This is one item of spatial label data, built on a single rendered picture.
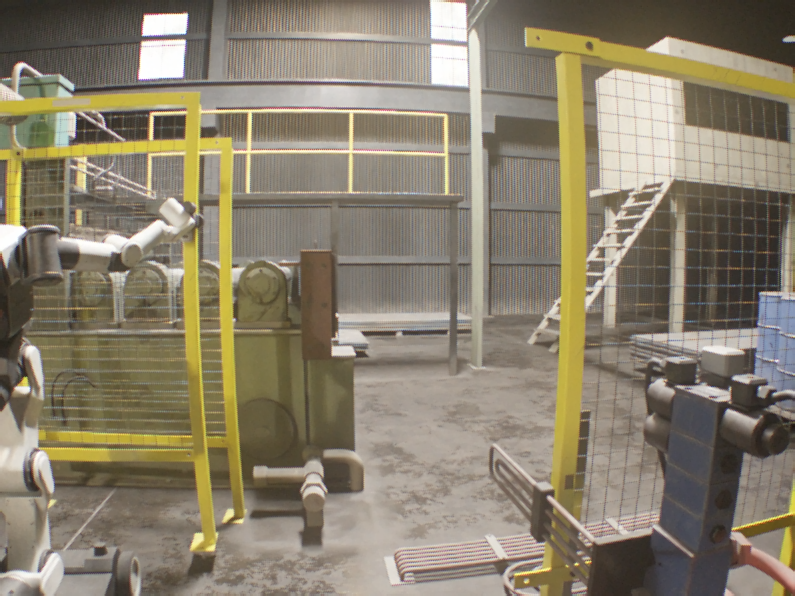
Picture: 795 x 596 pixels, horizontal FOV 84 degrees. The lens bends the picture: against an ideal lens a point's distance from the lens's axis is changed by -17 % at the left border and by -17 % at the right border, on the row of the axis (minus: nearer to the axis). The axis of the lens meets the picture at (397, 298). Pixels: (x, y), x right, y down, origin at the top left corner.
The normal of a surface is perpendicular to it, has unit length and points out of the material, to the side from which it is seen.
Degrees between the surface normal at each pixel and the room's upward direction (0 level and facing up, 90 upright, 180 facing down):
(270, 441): 92
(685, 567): 90
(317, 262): 90
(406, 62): 90
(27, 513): 75
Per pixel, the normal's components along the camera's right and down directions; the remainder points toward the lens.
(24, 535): 0.27, -0.20
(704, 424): -0.99, 0.01
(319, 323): 0.15, 0.07
